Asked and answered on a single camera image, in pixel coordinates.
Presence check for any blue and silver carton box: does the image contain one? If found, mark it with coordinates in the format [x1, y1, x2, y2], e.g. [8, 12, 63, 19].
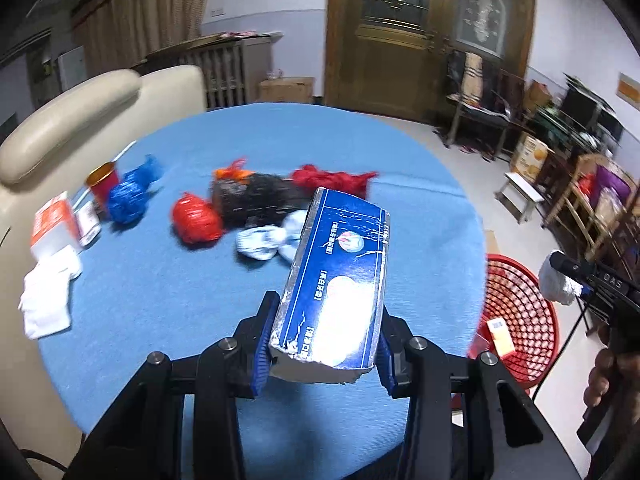
[268, 186, 391, 386]

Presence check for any wooden shelf rack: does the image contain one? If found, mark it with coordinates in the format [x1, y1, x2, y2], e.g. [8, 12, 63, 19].
[542, 152, 640, 271]

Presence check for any black monitor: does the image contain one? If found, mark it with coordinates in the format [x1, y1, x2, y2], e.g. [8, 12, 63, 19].
[559, 72, 623, 143]

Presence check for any brown cardboard box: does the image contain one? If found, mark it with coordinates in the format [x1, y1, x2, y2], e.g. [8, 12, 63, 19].
[258, 76, 316, 105]

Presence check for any red plastic bag ball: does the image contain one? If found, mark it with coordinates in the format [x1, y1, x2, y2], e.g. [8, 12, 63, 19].
[172, 191, 223, 245]

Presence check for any beige striped curtain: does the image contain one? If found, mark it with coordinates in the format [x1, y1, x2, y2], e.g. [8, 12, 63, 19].
[71, 0, 221, 78]

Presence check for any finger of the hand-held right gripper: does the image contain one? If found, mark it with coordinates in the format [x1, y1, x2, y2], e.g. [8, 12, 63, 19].
[549, 251, 627, 295]

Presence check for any blue plastic bag bundle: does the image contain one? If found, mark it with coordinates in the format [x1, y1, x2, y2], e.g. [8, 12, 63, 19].
[107, 154, 164, 224]

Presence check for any blue tablecloth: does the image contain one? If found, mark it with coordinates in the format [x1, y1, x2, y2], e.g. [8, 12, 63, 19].
[37, 102, 488, 480]

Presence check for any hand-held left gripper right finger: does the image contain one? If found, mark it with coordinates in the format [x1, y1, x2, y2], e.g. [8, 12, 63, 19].
[375, 307, 586, 480]

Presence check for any red plastic mesh basket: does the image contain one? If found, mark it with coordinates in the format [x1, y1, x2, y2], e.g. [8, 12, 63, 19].
[467, 254, 560, 402]

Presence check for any person's right forearm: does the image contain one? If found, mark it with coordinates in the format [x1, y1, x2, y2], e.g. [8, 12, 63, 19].
[576, 390, 640, 480]

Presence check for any orange and white carton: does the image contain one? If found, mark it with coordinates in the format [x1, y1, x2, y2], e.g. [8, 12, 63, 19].
[30, 191, 83, 261]

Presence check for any white straw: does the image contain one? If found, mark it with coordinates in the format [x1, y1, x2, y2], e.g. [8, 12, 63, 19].
[74, 140, 137, 209]

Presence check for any red ribbon cloth bundle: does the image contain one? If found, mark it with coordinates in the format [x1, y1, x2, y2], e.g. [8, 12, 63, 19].
[291, 164, 378, 200]

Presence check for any black bag with orange tie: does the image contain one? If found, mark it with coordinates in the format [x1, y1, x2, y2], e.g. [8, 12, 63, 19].
[209, 159, 313, 228]

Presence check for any red metal can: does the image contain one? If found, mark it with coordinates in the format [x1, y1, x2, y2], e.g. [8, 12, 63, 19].
[86, 161, 122, 211]

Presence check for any small white stool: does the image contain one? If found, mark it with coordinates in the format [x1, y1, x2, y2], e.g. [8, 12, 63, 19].
[495, 171, 545, 224]

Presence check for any white tissue paper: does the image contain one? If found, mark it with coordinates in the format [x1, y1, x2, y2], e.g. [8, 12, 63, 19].
[18, 245, 83, 339]

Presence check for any small white and red box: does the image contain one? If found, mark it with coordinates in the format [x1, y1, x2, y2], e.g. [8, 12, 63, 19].
[75, 201, 102, 247]

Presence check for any dark metal chair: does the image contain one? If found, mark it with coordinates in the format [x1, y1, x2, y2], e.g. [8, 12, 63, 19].
[442, 50, 526, 161]

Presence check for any orange printed cardboard box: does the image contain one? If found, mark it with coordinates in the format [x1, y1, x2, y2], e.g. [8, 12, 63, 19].
[509, 132, 551, 183]

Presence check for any small orange box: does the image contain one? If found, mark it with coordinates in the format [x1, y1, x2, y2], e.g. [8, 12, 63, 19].
[486, 317, 516, 358]

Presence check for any beige leather sofa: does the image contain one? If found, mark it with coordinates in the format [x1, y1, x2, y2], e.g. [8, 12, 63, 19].
[0, 64, 208, 480]

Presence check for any person's right hand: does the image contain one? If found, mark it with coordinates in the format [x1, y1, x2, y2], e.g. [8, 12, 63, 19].
[582, 324, 623, 411]

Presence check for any wooden double door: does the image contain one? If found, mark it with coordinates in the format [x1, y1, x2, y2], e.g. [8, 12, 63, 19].
[325, 0, 537, 123]

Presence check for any wooden crib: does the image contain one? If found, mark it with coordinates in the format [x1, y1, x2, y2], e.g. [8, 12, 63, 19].
[145, 34, 275, 110]

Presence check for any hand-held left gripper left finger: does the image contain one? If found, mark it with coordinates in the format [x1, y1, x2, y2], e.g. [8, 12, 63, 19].
[65, 290, 282, 480]

